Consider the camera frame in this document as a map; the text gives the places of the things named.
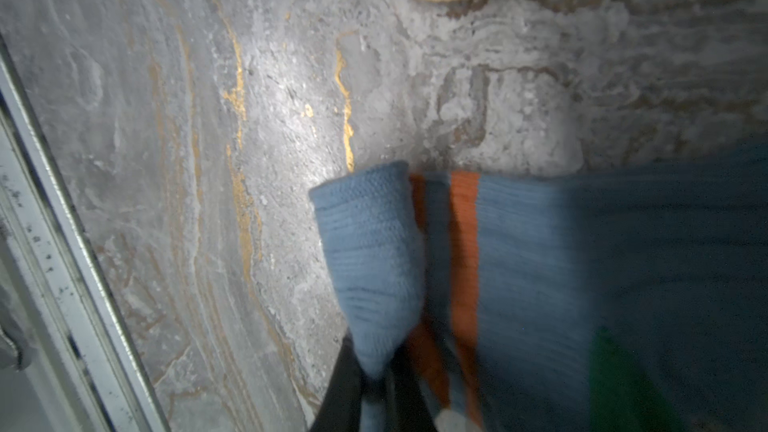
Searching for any blue orange striped sock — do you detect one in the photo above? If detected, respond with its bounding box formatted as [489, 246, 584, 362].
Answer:
[310, 143, 767, 431]

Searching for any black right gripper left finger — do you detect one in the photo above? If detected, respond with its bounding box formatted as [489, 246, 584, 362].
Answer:
[309, 335, 363, 432]

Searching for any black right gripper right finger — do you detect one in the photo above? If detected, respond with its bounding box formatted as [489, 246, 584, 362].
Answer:
[386, 359, 437, 432]

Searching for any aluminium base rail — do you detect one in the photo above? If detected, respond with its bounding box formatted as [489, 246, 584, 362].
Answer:
[1, 52, 168, 431]

